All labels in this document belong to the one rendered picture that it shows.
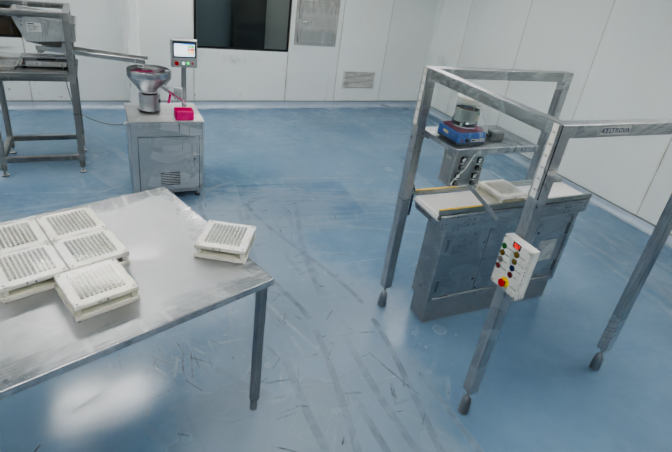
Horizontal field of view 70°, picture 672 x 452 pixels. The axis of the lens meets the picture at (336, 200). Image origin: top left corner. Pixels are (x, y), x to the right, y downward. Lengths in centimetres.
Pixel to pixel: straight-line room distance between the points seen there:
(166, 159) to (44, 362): 290
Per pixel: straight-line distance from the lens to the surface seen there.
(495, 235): 347
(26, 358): 204
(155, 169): 465
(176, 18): 719
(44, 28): 513
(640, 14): 633
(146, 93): 467
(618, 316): 355
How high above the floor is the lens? 222
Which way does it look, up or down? 27 degrees down
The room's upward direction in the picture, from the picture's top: 8 degrees clockwise
